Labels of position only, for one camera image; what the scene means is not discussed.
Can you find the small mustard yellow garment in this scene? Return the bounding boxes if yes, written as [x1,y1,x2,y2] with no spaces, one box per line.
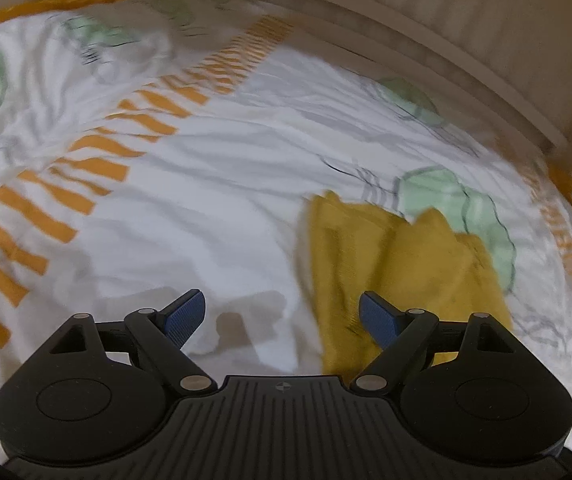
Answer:
[305,190,515,379]

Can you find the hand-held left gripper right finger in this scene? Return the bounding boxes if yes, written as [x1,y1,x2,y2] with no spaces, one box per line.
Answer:
[350,290,517,394]

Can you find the white leaf printed blanket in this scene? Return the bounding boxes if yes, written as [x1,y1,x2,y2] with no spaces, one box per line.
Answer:
[0,0,572,463]

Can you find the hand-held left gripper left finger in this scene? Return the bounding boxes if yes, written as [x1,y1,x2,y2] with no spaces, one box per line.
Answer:
[48,288,217,399]

